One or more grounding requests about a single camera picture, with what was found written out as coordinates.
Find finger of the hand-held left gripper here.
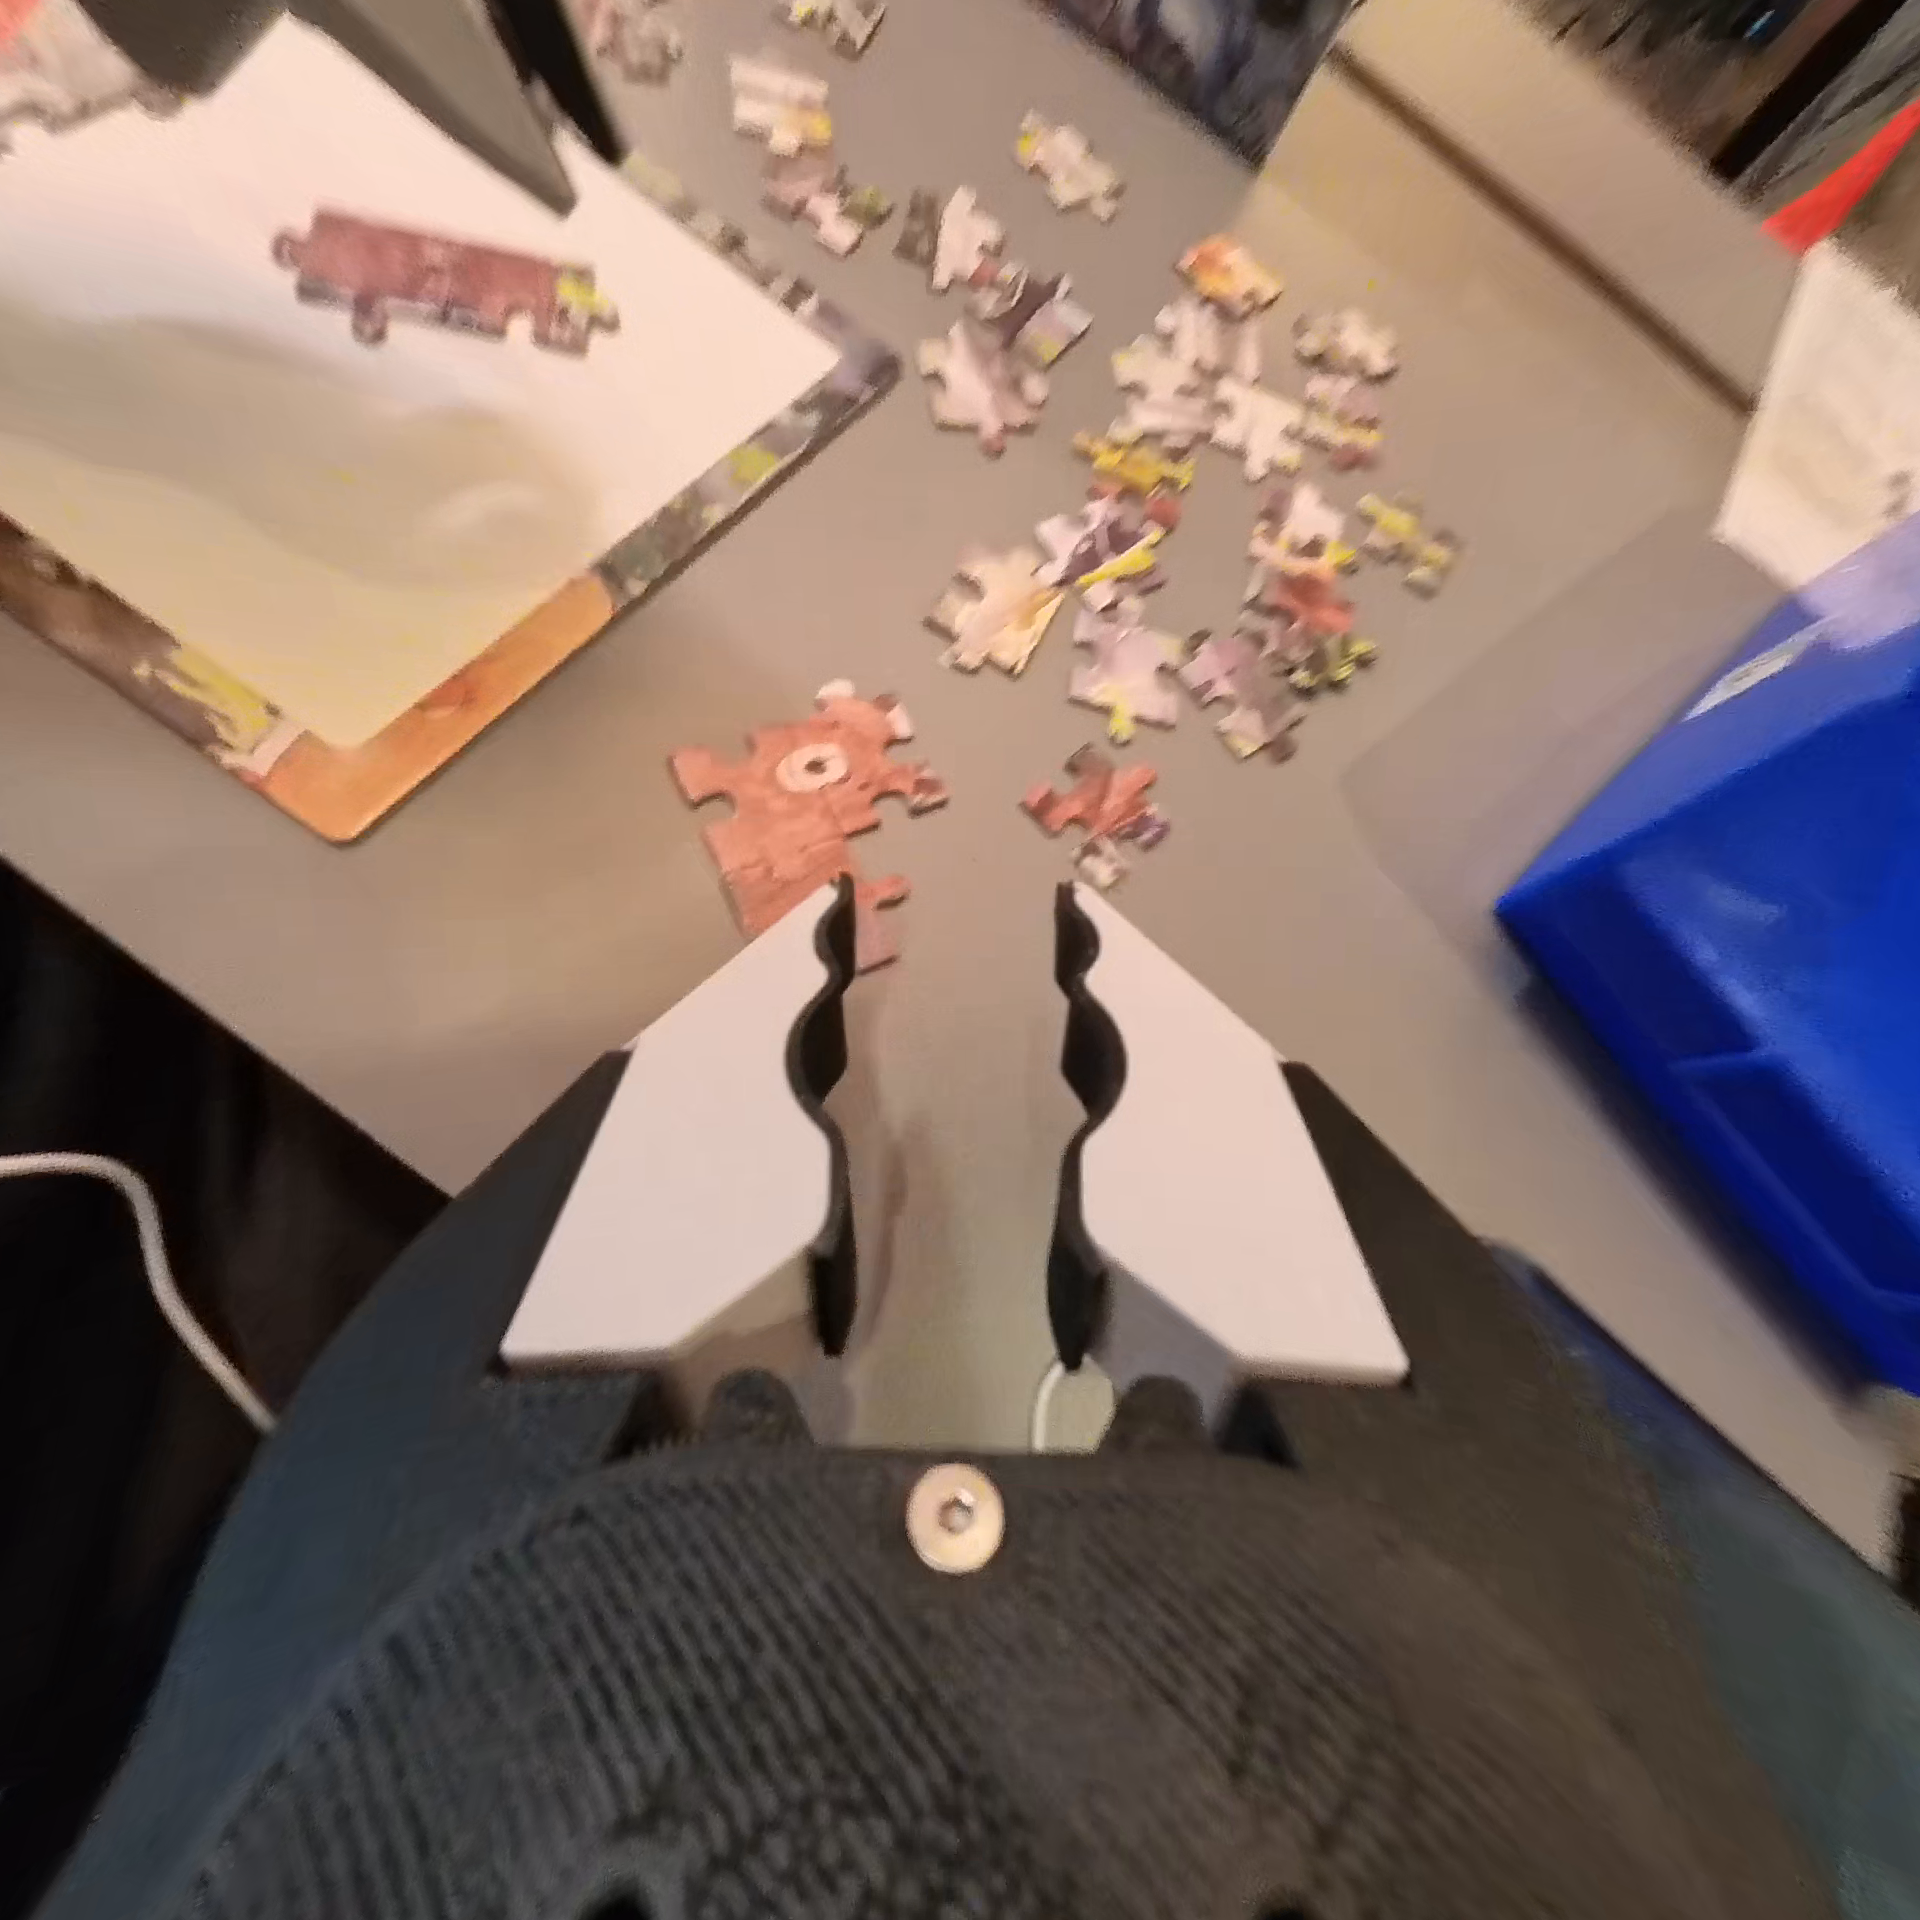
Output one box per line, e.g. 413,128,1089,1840
293,0,584,220
497,0,632,168

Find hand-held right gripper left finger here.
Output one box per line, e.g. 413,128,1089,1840
497,877,860,1374

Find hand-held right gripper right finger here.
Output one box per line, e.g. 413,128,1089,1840
1049,882,1413,1385

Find plain brown puzzle piece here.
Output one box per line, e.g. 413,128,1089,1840
271,208,452,350

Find brown and green puzzle piece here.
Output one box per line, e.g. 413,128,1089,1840
428,224,601,324

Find brown and yellow puzzle piece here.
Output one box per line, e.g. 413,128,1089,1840
502,293,624,358

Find joined bear face puzzle pieces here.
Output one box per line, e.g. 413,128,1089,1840
670,681,950,902

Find brown and purple puzzle piece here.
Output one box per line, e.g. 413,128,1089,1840
1024,746,1172,890

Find printed frame puzzle tray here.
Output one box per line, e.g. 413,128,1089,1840
0,0,905,845

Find assembled lion puzzle section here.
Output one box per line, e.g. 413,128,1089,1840
0,0,174,153

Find blue plastic bin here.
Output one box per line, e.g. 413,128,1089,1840
1495,516,1920,1389

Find person in black jacket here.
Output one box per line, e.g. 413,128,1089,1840
0,861,452,1920

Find illustrated puzzle box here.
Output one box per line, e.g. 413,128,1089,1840
1036,0,1352,161

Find scattered loose puzzle pieces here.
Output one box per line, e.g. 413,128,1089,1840
575,0,1465,768

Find printed paper sheet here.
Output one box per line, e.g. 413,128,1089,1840
1715,241,1920,594

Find white cable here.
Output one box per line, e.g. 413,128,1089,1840
0,1153,1085,1453

